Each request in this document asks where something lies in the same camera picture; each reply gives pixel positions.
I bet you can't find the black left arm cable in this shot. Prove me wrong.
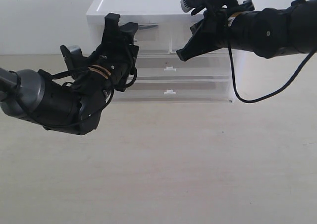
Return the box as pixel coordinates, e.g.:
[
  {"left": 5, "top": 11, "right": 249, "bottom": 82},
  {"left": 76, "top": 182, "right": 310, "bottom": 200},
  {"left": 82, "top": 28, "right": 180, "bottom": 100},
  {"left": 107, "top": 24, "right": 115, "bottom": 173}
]
[{"left": 0, "top": 35, "right": 138, "bottom": 130}]

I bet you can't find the clear middle wide drawer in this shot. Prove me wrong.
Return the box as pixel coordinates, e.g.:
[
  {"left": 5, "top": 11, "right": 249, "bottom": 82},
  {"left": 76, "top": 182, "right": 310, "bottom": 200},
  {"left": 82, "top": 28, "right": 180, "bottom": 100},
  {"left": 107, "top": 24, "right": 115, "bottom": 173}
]
[{"left": 136, "top": 54, "right": 231, "bottom": 77}]

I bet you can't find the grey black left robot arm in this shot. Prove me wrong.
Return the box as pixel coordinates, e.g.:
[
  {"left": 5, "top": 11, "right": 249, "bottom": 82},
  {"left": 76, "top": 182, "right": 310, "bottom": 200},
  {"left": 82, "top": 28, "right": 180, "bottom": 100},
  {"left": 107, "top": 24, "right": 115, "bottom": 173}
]
[{"left": 0, "top": 13, "right": 139, "bottom": 135}]

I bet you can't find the white translucent drawer cabinet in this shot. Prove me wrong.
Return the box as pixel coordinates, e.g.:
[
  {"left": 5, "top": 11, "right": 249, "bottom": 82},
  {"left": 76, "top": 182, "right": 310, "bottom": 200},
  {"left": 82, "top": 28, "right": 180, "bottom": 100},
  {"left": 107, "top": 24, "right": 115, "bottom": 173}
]
[{"left": 86, "top": 0, "right": 245, "bottom": 103}]

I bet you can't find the clear bottom wide drawer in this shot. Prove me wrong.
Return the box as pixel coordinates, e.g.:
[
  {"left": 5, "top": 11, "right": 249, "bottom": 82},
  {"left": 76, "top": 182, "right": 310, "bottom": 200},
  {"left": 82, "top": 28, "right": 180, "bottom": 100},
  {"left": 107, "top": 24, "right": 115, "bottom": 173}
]
[{"left": 113, "top": 79, "right": 234, "bottom": 103}]

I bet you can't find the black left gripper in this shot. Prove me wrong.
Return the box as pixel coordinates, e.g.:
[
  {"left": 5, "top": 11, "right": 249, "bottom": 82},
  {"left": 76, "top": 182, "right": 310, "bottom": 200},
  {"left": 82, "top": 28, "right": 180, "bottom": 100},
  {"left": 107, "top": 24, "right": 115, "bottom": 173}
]
[{"left": 71, "top": 13, "right": 139, "bottom": 93}]

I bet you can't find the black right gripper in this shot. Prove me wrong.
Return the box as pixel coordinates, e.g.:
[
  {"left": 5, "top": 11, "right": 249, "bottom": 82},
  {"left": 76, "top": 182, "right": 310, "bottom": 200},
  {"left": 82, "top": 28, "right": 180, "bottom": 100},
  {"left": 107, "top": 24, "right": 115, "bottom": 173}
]
[{"left": 176, "top": 0, "right": 255, "bottom": 61}]

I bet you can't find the clear wide drawer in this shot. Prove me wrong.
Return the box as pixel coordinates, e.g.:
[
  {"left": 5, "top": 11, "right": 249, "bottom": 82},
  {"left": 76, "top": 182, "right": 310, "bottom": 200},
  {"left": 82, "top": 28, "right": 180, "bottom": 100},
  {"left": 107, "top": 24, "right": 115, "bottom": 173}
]
[
  {"left": 113, "top": 79, "right": 234, "bottom": 103},
  {"left": 136, "top": 54, "right": 231, "bottom": 77}
]

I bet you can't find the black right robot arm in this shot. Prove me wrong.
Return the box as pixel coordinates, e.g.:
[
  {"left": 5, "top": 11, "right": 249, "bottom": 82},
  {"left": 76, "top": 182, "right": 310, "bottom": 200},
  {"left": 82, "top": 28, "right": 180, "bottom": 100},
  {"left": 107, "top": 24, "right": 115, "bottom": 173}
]
[{"left": 176, "top": 0, "right": 317, "bottom": 61}]

